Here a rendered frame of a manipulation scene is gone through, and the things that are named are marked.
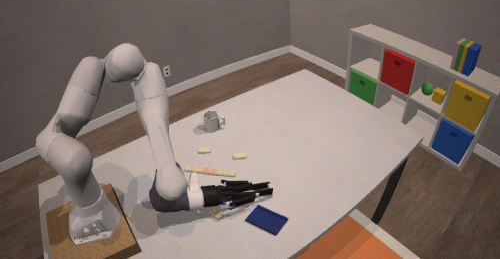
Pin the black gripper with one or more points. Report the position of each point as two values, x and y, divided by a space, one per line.
234 194

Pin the dark blue notebook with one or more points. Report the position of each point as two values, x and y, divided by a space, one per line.
267 220

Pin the grey mug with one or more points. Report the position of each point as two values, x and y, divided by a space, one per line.
212 125

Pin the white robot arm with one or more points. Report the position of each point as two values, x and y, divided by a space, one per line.
91 211

